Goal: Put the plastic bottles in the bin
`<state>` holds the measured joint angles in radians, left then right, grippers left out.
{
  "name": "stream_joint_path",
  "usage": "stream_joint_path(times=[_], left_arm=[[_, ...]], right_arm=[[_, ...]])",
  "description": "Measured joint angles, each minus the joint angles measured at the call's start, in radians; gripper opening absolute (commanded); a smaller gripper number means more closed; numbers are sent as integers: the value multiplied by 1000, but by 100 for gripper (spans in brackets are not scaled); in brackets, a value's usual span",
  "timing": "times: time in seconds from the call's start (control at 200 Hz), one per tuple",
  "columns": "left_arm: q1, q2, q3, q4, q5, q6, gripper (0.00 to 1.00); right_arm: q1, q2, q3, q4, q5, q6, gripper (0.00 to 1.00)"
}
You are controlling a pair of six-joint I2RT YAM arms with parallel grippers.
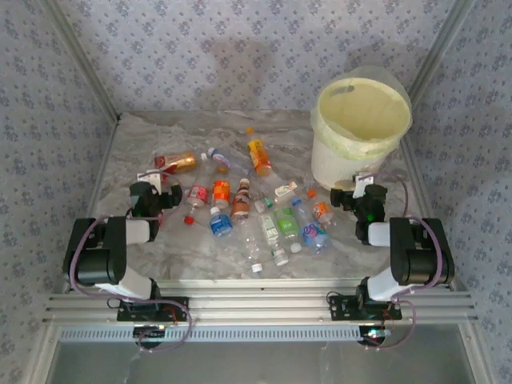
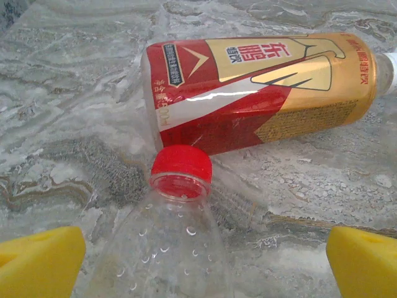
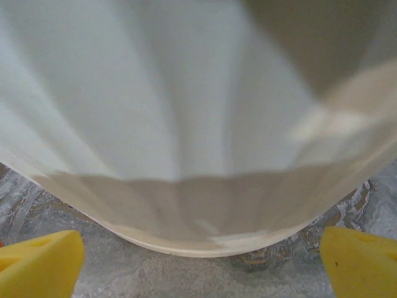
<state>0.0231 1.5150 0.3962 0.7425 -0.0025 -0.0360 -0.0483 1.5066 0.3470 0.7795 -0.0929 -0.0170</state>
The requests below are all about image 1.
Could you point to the red gold label tea bottle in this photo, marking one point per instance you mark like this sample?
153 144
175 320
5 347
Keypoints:
180 160

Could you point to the grey metal panel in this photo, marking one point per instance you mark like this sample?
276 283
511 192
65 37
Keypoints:
260 364

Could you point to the clear bottle white green label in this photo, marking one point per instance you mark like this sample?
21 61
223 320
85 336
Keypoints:
270 232

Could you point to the small orange bottle orange cap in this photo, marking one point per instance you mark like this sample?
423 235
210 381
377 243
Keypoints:
322 210

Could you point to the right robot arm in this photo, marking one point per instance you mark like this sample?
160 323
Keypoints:
420 256

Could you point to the brown drink bottle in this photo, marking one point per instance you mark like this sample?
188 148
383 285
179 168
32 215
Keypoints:
241 202

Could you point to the aluminium frame post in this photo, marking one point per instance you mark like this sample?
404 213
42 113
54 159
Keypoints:
444 40
84 60

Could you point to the white plastic bin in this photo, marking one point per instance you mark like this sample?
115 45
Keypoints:
340 168

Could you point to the clear bottle red label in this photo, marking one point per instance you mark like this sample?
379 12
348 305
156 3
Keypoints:
198 194

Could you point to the blue label bottle white cap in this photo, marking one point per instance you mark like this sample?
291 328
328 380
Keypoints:
221 226

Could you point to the crushed clear bottle white cap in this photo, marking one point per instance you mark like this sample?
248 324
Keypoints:
250 244

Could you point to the clear bottle purple blue label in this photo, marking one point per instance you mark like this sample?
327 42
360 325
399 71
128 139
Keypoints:
224 159

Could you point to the orange juice bottle orange cap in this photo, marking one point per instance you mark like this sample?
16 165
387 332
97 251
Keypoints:
259 156

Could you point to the small controller board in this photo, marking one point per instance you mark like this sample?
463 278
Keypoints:
150 331
374 333

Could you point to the yellow-green bin liner bag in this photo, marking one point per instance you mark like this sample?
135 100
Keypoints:
360 112

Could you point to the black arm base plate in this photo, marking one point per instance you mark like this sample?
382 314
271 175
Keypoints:
180 302
340 308

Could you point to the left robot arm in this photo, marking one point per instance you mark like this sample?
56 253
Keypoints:
96 260

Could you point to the aluminium front mounting beam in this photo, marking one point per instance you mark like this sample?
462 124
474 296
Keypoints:
260 304

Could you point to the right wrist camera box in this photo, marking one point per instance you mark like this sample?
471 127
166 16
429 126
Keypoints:
363 184

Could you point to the small brown bottle cap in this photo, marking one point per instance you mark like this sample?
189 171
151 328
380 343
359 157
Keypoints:
222 169

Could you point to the short orange label bottle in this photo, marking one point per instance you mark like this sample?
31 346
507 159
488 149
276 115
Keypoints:
221 192

